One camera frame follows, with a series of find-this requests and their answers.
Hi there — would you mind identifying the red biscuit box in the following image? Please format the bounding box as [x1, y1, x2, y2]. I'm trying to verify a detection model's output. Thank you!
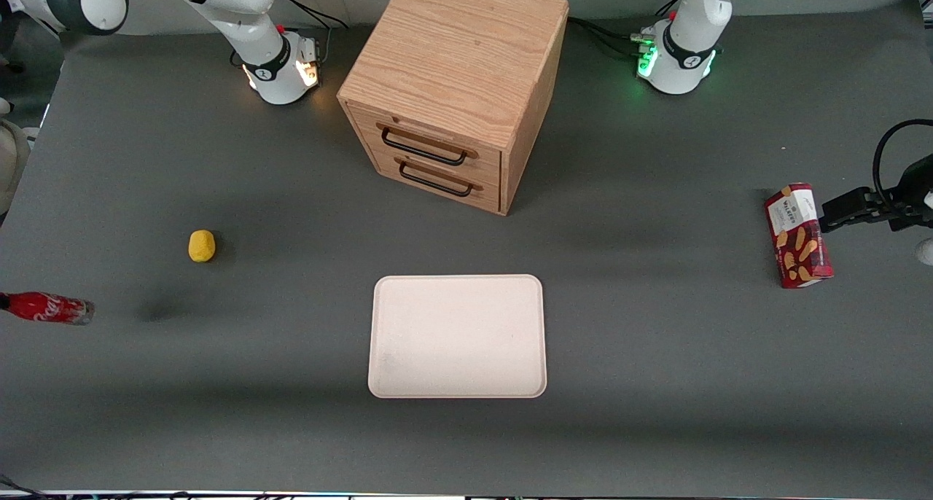
[764, 182, 835, 290]

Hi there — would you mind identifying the wooden drawer front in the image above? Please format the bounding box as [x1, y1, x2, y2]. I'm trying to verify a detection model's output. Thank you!
[368, 147, 504, 215]
[346, 103, 504, 187]

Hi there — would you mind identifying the red coke bottle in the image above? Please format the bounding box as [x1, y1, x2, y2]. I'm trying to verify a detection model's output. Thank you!
[0, 291, 96, 327]

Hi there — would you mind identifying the black cable at table edge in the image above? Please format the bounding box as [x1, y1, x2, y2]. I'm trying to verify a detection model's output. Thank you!
[0, 474, 55, 500]

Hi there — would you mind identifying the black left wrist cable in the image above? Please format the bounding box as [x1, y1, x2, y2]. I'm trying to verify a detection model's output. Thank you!
[873, 119, 933, 213]

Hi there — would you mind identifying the black metal drawer handle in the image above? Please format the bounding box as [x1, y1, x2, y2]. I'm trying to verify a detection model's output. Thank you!
[394, 157, 483, 198]
[377, 121, 480, 167]

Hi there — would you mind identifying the cream plastic tray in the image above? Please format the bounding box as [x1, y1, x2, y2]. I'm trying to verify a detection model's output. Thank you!
[367, 274, 548, 399]

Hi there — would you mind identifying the wooden drawer cabinet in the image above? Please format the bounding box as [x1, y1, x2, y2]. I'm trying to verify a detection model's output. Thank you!
[337, 0, 570, 216]

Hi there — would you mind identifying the black right arm base cable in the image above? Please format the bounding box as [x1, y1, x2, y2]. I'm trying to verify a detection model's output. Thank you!
[276, 0, 351, 67]

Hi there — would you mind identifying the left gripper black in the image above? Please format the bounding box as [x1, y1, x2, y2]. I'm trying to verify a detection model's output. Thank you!
[819, 154, 933, 233]

